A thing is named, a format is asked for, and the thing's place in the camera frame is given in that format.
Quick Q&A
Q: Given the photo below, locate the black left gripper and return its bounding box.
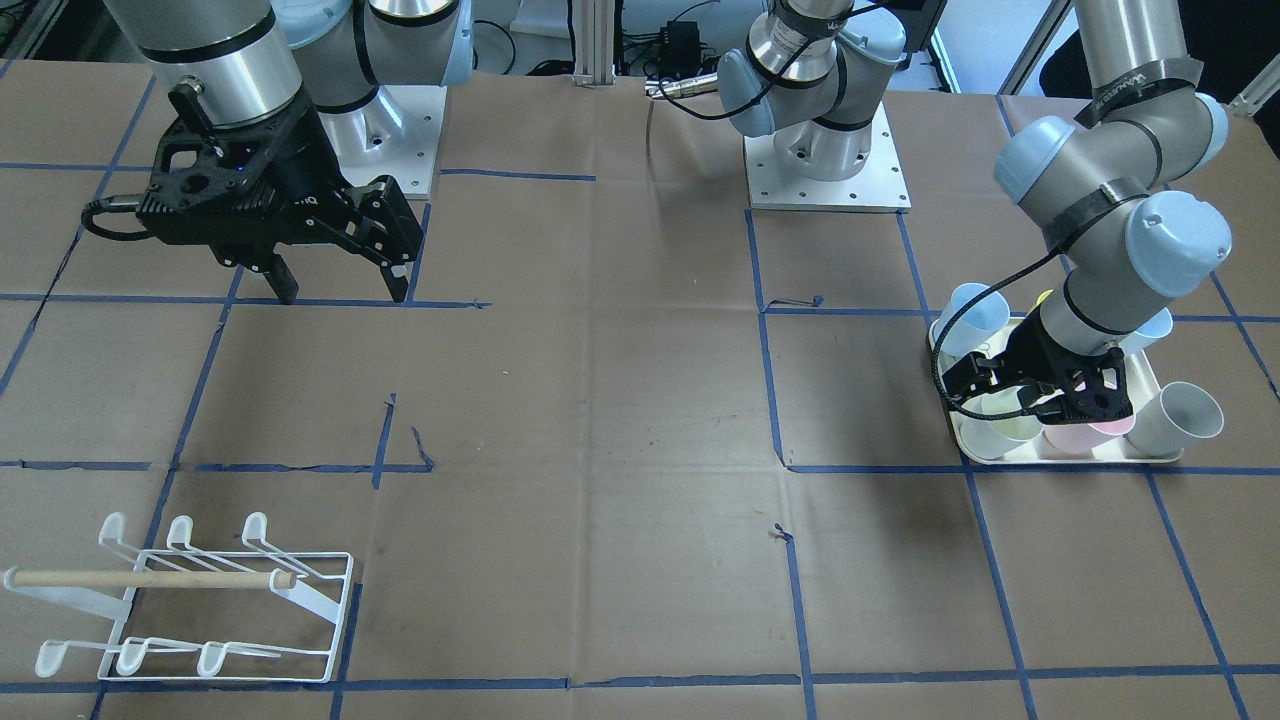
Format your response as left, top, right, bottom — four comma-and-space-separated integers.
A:
938, 313, 1134, 424

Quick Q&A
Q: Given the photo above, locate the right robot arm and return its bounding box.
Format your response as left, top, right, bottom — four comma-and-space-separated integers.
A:
81, 1, 474, 304

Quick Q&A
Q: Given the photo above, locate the light blue cup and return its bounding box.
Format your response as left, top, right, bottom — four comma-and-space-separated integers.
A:
931, 282, 1010, 357
1119, 307, 1174, 356

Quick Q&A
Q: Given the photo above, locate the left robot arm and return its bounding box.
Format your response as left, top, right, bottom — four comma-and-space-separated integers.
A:
716, 1, 1233, 425

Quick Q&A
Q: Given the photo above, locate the pink cup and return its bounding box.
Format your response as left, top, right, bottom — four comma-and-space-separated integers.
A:
1044, 416, 1137, 455

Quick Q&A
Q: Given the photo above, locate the aluminium frame post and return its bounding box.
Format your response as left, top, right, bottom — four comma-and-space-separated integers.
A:
568, 0, 621, 87

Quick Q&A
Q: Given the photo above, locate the cream plastic tray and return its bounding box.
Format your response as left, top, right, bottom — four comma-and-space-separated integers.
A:
948, 350, 1183, 465

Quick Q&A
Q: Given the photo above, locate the white wire cup rack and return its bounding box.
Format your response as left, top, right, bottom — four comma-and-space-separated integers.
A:
3, 512, 356, 685

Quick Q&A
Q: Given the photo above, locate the black power adapter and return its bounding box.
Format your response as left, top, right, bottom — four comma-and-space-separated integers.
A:
658, 20, 701, 65

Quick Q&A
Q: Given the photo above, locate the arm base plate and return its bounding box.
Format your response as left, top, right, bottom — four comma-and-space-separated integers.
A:
326, 85, 448, 200
744, 105, 913, 213

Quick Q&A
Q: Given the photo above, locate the grey cup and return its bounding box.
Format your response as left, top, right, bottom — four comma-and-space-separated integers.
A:
1126, 380, 1225, 457

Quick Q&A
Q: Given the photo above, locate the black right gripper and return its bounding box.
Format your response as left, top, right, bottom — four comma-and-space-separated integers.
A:
82, 79, 422, 305

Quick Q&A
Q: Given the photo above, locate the white ikea cup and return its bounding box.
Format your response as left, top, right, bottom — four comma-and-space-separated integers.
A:
959, 388, 1044, 460

